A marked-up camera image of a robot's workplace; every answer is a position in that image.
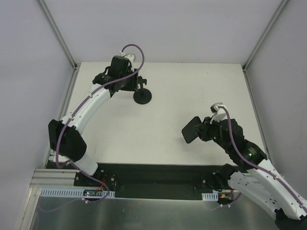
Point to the right aluminium frame post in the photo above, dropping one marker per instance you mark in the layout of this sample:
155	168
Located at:
271	23

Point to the aluminium frame post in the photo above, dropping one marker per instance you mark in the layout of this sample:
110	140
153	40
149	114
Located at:
271	23
56	32

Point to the black phone stand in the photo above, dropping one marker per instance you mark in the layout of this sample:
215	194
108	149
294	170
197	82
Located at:
142	95

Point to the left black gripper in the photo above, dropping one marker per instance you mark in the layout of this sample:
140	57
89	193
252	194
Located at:
138	81

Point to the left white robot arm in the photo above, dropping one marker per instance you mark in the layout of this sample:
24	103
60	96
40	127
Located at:
65	135

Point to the left white cable duct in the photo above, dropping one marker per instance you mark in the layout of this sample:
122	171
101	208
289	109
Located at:
76	193

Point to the black smartphone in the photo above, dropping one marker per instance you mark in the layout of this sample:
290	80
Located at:
189	132

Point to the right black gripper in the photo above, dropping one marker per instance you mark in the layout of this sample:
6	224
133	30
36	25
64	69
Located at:
204	129

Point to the white cable duct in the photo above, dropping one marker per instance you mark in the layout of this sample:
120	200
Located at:
76	193
210	196

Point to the left aluminium frame post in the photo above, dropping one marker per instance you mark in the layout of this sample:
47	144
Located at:
56	32

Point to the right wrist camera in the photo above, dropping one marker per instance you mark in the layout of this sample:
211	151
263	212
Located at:
218	110

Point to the right white cable duct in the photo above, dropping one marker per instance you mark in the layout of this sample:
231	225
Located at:
210	196

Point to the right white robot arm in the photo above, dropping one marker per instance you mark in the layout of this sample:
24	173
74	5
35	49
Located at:
255	177

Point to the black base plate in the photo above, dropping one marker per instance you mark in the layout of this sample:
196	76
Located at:
170	182

